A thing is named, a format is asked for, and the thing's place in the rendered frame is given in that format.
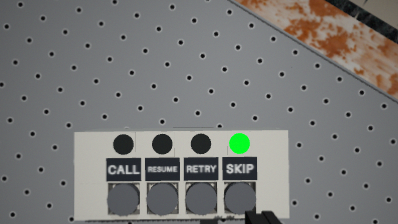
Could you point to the grey rectangular plate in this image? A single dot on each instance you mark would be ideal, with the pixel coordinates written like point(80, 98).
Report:
point(76, 65)

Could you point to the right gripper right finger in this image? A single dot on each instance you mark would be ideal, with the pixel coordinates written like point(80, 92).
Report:
point(269, 217)

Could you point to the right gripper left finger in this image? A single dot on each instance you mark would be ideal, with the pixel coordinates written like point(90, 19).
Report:
point(251, 217)

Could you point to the white operator panel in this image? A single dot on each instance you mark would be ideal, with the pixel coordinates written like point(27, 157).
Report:
point(180, 173)

